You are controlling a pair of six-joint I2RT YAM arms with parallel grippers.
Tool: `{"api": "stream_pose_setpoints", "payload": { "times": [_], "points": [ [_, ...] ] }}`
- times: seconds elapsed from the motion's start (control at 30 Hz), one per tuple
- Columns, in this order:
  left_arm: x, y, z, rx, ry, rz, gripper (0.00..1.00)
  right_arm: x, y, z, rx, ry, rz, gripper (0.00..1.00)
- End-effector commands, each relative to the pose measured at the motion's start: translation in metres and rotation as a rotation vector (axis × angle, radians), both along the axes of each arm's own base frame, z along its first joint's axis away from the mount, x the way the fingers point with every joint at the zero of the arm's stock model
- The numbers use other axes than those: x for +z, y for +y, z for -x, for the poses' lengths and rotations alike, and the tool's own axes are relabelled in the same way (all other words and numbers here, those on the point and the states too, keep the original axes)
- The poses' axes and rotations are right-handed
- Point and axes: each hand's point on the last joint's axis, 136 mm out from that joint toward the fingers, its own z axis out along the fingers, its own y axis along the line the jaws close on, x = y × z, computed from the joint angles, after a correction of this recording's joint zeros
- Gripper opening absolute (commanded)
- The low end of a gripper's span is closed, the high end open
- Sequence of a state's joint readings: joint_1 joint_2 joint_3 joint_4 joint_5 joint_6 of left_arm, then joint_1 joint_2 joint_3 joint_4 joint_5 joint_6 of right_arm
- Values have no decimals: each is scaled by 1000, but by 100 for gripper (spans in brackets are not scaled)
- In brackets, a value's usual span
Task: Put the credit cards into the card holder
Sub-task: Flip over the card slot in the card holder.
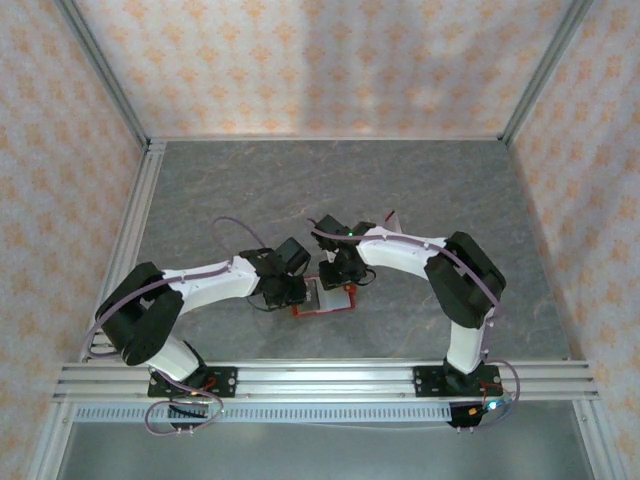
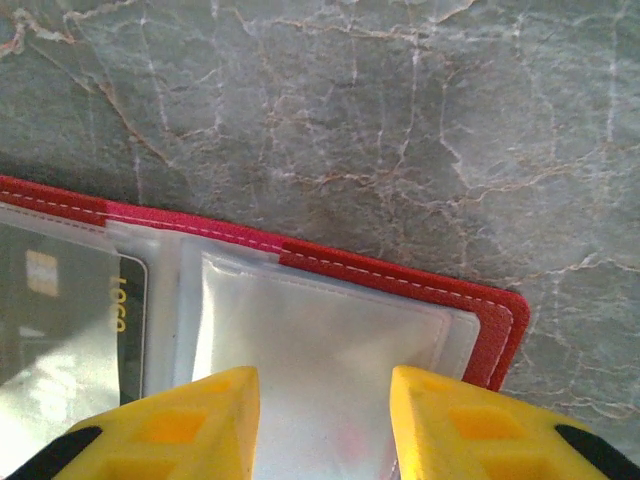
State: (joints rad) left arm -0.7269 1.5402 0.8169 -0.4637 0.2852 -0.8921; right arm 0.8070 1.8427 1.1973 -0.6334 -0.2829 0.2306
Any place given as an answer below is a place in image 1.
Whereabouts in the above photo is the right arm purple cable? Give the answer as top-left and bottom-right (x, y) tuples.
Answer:
(307, 217), (525, 434)

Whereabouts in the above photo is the red card holder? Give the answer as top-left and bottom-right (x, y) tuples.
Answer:
(291, 274), (357, 319)

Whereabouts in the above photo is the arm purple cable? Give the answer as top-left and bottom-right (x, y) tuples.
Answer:
(82, 215), (266, 437)
(307, 217), (525, 434)

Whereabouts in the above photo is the black controller board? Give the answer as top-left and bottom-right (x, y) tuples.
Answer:
(167, 399), (224, 434)
(448, 394), (514, 432)

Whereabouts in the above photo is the wide aluminium frame rail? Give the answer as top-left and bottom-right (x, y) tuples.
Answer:
(52, 362), (599, 401)

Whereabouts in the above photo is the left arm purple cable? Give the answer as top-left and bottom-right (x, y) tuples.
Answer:
(82, 215), (266, 437)

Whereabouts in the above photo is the grey slotted cable duct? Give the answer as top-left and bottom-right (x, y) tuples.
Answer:
(72, 403), (454, 424)

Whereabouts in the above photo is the aluminium frame leg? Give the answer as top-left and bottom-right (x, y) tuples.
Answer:
(24, 402), (76, 480)
(572, 402), (626, 480)

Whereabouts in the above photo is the grey metal sheet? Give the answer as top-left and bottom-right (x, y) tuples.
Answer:
(57, 419), (596, 480)

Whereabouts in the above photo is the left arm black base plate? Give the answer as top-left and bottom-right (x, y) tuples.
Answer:
(147, 366), (239, 400)

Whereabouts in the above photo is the aluminium side rail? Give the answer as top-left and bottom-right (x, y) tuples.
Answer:
(79, 139), (169, 361)

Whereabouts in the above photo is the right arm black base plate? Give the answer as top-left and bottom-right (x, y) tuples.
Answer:
(413, 364), (503, 399)

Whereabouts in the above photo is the aluminium upright post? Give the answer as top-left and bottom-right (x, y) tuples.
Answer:
(53, 0), (151, 149)
(499, 0), (596, 145)

